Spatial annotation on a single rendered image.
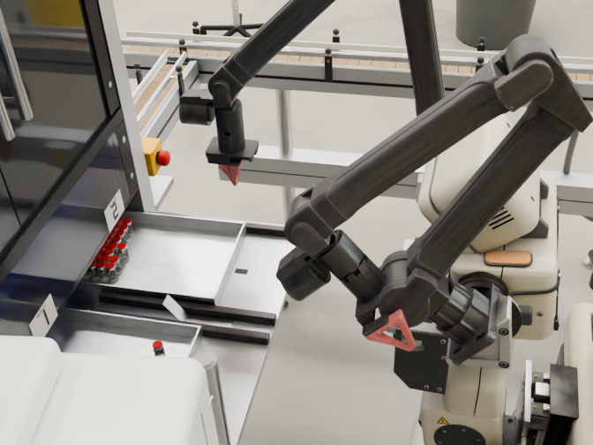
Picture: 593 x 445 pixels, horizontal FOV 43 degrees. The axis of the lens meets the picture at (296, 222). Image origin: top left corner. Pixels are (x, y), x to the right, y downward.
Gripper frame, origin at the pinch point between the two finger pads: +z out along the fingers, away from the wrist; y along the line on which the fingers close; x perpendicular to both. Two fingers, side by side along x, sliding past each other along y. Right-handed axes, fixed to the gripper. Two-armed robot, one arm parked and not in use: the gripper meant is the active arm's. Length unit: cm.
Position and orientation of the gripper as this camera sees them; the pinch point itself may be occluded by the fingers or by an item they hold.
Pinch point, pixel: (235, 181)
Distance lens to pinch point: 166.7
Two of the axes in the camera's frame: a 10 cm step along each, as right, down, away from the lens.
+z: 0.3, 7.7, 6.4
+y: -9.8, -1.2, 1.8
